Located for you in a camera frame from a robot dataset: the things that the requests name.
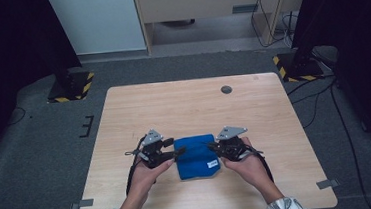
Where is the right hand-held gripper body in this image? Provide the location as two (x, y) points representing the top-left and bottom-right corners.
(214, 123), (256, 164)

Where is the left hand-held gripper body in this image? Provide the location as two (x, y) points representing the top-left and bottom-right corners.
(122, 127), (174, 171)

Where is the blue cloth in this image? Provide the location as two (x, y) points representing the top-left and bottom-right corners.
(172, 133), (223, 181)

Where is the person's right hand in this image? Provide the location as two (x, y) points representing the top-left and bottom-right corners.
(219, 134), (276, 197)

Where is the person's left hand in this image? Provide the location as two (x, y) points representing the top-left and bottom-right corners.
(129, 157), (178, 199)

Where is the grey tape piece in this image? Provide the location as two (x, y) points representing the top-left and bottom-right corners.
(315, 178), (342, 191)
(70, 198), (95, 209)

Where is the black stand with striped base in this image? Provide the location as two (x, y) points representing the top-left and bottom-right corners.
(270, 32), (326, 85)
(44, 56), (97, 104)

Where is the dark round object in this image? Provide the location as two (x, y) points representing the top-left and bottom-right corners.
(160, 17), (197, 29)

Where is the white panel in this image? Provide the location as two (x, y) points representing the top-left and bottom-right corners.
(46, 0), (147, 58)

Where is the grey vent plate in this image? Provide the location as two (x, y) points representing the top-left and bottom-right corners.
(231, 3), (259, 15)

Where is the light wooden desk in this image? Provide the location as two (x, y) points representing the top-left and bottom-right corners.
(131, 0), (315, 56)

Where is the black curtain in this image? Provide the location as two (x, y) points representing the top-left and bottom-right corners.
(0, 0), (91, 167)
(287, 0), (371, 159)

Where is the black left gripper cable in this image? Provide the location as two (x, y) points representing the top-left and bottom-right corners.
(121, 136), (149, 197)

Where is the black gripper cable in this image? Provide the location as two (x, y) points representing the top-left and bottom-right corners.
(121, 136), (149, 197)
(248, 146), (276, 185)

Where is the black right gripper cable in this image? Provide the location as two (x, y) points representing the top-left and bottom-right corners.
(248, 146), (276, 185)

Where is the long black floor cable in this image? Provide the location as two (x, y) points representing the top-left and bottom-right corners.
(328, 77), (371, 209)

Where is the black power strip cable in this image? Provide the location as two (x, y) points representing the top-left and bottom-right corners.
(249, 0), (290, 49)

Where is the black cable bundle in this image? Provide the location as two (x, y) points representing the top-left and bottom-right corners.
(279, 10), (299, 50)

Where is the thin black floor cable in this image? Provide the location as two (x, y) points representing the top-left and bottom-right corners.
(6, 106), (29, 126)

